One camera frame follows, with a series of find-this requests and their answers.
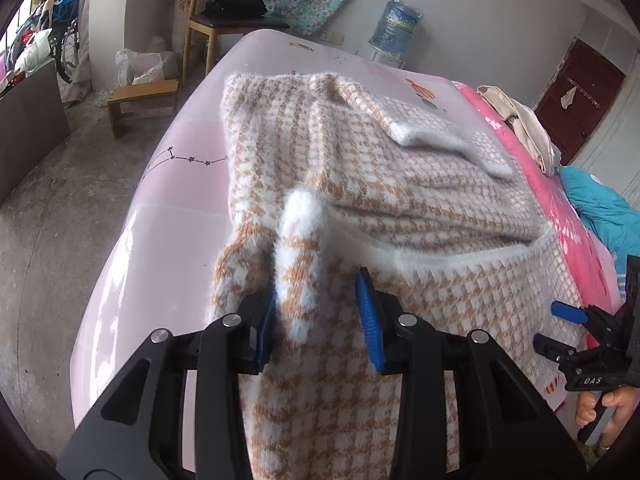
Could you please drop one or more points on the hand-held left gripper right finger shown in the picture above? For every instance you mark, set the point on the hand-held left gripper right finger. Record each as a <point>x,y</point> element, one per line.
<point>370,320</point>

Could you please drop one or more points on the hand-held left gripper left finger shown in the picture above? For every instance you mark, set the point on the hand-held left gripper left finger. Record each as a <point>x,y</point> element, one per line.
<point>264,330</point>

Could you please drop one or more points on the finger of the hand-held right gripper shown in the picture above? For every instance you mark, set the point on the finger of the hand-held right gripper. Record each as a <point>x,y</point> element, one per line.
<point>555,351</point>
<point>570,312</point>

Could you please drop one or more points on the beige white houndstooth coat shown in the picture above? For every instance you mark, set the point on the beige white houndstooth coat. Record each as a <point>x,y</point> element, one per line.
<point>400,200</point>

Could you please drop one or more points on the person's right hand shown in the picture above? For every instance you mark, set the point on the person's right hand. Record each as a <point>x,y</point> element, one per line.
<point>625,405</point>

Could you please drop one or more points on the pink floral blanket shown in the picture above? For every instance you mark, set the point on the pink floral blanket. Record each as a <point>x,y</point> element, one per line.
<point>575,225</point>

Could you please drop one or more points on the teal quilt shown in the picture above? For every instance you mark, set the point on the teal quilt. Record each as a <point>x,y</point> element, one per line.
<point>600,205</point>

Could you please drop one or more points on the beige garment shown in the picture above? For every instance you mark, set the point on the beige garment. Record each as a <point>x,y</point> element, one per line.
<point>530,130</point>

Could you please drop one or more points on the small hanging beige cloth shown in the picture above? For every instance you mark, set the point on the small hanging beige cloth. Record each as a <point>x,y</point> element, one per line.
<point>567,97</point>

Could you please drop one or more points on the dark red door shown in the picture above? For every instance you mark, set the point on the dark red door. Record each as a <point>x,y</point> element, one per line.
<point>580,95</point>

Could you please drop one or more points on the small wooden stool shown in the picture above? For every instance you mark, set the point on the small wooden stool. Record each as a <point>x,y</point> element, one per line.
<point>142,91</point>

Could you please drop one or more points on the white plastic bag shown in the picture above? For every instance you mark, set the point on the white plastic bag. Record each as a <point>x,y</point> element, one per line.
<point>145,67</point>

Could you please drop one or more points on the blue water jug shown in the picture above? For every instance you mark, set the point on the blue water jug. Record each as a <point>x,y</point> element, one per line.
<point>397,25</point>

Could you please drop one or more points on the dark grey cabinet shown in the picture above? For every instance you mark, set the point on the dark grey cabinet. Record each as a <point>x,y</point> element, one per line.
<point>30,130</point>

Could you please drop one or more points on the wooden chair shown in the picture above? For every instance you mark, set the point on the wooden chair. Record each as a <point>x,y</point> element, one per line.
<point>220,25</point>

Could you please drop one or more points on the black bag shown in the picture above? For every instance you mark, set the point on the black bag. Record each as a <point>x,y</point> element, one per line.
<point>235,6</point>

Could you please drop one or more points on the wheelchair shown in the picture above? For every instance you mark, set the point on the wheelchair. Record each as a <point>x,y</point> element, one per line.
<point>67,55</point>

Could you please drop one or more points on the white wall socket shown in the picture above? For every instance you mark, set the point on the white wall socket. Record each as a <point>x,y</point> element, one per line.
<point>332,38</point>

